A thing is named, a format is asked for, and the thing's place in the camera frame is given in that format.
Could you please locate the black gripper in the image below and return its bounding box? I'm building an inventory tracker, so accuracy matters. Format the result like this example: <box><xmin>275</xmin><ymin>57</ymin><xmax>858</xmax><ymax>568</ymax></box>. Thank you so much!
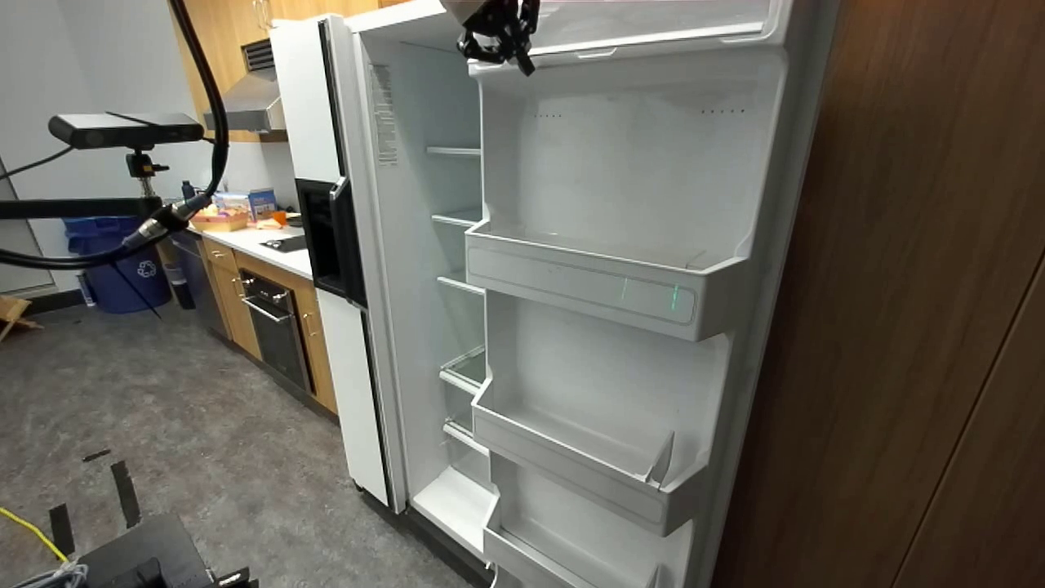
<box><xmin>453</xmin><ymin>0</ymin><xmax>545</xmax><ymax>78</ymax></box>

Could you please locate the steel range hood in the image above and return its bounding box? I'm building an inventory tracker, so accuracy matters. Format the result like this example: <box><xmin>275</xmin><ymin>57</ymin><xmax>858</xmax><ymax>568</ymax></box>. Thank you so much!
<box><xmin>219</xmin><ymin>37</ymin><xmax>294</xmax><ymax>148</ymax></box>

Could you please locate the black stereo camera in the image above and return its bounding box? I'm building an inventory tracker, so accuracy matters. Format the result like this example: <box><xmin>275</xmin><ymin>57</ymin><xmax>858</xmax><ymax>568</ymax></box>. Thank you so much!
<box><xmin>46</xmin><ymin>108</ymin><xmax>208</xmax><ymax>154</ymax></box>

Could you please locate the glass fridge shelf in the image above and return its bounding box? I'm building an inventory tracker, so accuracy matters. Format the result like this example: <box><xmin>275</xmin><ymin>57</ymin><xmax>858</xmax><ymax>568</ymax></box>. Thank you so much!
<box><xmin>428</xmin><ymin>205</ymin><xmax>485</xmax><ymax>231</ymax></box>
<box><xmin>433</xmin><ymin>272</ymin><xmax>491</xmax><ymax>301</ymax></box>
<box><xmin>424</xmin><ymin>140</ymin><xmax>485</xmax><ymax>164</ymax></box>
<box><xmin>439</xmin><ymin>348</ymin><xmax>491</xmax><ymax>399</ymax></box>

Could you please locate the black built-in oven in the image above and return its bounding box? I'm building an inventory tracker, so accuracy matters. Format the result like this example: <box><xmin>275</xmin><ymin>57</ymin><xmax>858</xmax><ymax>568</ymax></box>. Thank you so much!
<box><xmin>239</xmin><ymin>272</ymin><xmax>316</xmax><ymax>399</ymax></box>

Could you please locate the clear white shelf cover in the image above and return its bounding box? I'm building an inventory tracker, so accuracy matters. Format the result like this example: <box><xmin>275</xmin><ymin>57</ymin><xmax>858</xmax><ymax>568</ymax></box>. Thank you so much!
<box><xmin>466</xmin><ymin>0</ymin><xmax>796</xmax><ymax>81</ymax></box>

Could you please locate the blue recycling bin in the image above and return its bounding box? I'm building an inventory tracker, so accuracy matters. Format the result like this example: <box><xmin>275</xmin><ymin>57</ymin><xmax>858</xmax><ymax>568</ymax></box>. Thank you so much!
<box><xmin>63</xmin><ymin>212</ymin><xmax>175</xmax><ymax>315</ymax></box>

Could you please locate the blue box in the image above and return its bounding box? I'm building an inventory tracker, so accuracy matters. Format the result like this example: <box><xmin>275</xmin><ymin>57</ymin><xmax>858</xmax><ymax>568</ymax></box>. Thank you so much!
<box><xmin>246</xmin><ymin>187</ymin><xmax>280</xmax><ymax>221</ymax></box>

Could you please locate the thick black cable hose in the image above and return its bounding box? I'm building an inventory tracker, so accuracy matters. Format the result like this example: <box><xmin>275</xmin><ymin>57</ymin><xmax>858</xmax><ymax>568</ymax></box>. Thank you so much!
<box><xmin>0</xmin><ymin>0</ymin><xmax>235</xmax><ymax>275</ymax></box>

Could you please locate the yellow cable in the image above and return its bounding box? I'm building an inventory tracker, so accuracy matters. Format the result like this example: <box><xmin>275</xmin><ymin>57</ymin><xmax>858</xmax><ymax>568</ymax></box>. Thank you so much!
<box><xmin>0</xmin><ymin>502</ymin><xmax>83</xmax><ymax>577</ymax></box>

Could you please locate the white door bin with divider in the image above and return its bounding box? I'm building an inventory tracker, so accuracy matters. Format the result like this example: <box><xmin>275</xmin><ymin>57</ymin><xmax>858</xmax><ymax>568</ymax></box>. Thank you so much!
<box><xmin>466</xmin><ymin>372</ymin><xmax>713</xmax><ymax>540</ymax></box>

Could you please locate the dark wooden wall panel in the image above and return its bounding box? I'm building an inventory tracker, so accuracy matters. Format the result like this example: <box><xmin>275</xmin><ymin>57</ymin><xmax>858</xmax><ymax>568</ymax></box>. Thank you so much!
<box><xmin>713</xmin><ymin>0</ymin><xmax>1045</xmax><ymax>588</ymax></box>

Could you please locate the large white door bin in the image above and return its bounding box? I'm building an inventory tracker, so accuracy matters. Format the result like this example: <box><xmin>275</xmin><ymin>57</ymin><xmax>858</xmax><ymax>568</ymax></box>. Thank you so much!
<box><xmin>465</xmin><ymin>224</ymin><xmax>759</xmax><ymax>346</ymax></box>

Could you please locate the white fridge door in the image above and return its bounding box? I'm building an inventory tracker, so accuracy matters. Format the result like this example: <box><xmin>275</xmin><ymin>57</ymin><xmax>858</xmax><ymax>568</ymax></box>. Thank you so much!
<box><xmin>459</xmin><ymin>0</ymin><xmax>844</xmax><ymax>588</ymax></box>

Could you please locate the black robot cart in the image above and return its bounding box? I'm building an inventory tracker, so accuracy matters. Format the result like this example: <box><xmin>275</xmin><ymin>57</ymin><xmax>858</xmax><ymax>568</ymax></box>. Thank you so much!
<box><xmin>46</xmin><ymin>458</ymin><xmax>262</xmax><ymax>588</ymax></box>

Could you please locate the white freezer door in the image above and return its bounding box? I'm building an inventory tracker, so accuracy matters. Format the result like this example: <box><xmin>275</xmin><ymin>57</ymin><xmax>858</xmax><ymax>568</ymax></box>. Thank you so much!
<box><xmin>267</xmin><ymin>13</ymin><xmax>393</xmax><ymax>510</ymax></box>

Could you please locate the wooden wall cabinet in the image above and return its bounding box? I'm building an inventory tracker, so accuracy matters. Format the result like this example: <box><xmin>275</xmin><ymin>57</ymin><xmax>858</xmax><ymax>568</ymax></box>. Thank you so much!
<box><xmin>175</xmin><ymin>0</ymin><xmax>382</xmax><ymax>122</ymax></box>

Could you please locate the black camera stand bar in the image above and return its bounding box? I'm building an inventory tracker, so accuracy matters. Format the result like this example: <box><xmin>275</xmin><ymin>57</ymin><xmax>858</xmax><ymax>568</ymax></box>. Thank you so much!
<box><xmin>0</xmin><ymin>148</ymin><xmax>172</xmax><ymax>221</ymax></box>

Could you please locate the wooden kitchen base cabinet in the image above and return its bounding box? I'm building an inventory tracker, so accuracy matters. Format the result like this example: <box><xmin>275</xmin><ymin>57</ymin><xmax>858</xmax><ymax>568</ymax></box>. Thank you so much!
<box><xmin>192</xmin><ymin>221</ymin><xmax>344</xmax><ymax>419</ymax></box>

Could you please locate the black ice water dispenser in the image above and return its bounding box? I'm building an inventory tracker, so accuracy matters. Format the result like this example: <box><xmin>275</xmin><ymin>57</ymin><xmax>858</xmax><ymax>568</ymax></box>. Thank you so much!
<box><xmin>294</xmin><ymin>176</ymin><xmax>370</xmax><ymax>309</ymax></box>

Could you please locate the low white door bin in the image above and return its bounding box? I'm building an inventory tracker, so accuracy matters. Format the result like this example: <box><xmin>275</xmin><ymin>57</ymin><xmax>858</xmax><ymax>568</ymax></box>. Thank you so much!
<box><xmin>479</xmin><ymin>492</ymin><xmax>697</xmax><ymax>588</ymax></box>

